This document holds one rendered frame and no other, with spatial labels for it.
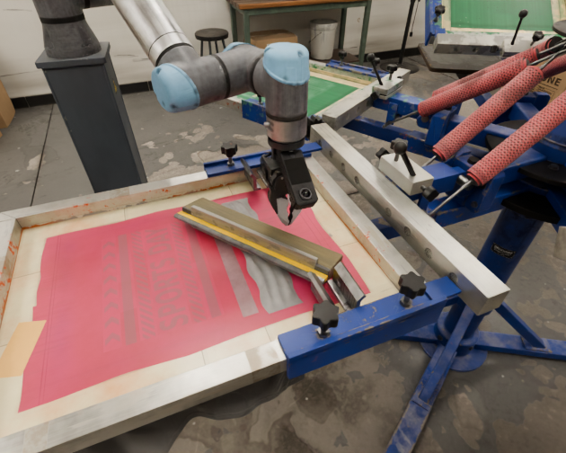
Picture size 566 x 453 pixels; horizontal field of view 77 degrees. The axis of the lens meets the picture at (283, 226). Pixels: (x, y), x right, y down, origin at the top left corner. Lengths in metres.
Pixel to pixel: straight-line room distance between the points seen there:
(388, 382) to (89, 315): 1.29
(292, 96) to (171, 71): 0.19
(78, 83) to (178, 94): 0.71
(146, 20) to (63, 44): 0.61
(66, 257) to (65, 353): 0.25
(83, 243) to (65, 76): 0.57
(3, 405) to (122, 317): 0.20
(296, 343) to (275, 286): 0.16
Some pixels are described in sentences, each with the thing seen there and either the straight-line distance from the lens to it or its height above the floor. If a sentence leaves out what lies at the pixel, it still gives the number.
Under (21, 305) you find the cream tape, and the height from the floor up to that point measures 0.95.
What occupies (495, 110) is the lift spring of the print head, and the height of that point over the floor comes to 1.15.
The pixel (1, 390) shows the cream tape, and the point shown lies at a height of 0.95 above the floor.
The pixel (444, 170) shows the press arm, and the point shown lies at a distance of 0.97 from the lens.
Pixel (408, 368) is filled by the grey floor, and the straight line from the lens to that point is 1.78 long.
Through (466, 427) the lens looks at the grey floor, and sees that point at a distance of 1.76.
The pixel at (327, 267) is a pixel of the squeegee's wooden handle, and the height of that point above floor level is 1.00.
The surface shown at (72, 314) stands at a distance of 0.78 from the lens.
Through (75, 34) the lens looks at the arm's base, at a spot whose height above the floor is 1.26.
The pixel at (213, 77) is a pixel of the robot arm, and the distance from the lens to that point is 0.65.
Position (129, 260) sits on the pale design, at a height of 0.95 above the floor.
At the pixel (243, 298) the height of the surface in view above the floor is 0.96.
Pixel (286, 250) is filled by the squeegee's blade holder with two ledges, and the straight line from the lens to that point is 0.71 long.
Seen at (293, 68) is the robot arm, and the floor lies 1.33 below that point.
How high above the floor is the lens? 1.51
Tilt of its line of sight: 41 degrees down
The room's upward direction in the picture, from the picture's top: straight up
